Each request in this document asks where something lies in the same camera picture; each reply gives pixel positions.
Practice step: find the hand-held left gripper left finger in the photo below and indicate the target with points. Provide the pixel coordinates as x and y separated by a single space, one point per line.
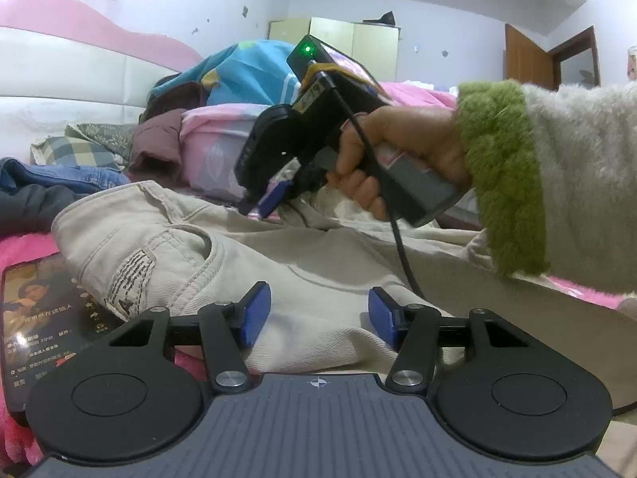
256 316

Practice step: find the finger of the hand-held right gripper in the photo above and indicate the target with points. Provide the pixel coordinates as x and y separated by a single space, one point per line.
272 199

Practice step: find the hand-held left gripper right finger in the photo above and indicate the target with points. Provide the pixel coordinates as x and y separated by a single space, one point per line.
380 314

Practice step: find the beige pants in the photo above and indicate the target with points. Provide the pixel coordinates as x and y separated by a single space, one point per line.
298 259

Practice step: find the person's right hand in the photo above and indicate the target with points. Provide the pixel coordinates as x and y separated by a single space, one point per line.
413 132

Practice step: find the cream wardrobe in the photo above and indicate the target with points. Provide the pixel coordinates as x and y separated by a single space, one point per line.
368 50

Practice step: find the pink and teal floral duvet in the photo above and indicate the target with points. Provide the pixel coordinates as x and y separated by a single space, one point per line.
219 144

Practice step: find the dark object atop wardrobe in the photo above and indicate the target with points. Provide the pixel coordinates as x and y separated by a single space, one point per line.
385 19

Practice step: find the brown jacket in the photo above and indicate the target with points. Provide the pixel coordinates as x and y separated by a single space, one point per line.
154 144

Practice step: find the green leaf-pattern pillow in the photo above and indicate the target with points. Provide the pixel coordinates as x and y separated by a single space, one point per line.
109 134

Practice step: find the plaid pillow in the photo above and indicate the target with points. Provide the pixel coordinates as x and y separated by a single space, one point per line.
74 152

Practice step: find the black smartphone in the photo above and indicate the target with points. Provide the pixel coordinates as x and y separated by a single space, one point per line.
45 318

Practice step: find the brown wooden door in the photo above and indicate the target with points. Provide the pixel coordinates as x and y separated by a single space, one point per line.
527 59

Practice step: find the blue jeans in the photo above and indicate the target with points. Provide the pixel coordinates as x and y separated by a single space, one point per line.
59 174

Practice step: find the pink and white headboard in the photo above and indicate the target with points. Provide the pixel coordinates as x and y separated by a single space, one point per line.
74 74

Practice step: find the pink floral fleece blanket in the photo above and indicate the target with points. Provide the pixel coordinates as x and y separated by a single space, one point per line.
25 250

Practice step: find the dark grey cloth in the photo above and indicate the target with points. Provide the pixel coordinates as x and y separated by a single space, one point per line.
30 209

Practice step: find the brown door frame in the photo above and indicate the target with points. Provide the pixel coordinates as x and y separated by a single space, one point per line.
592 45

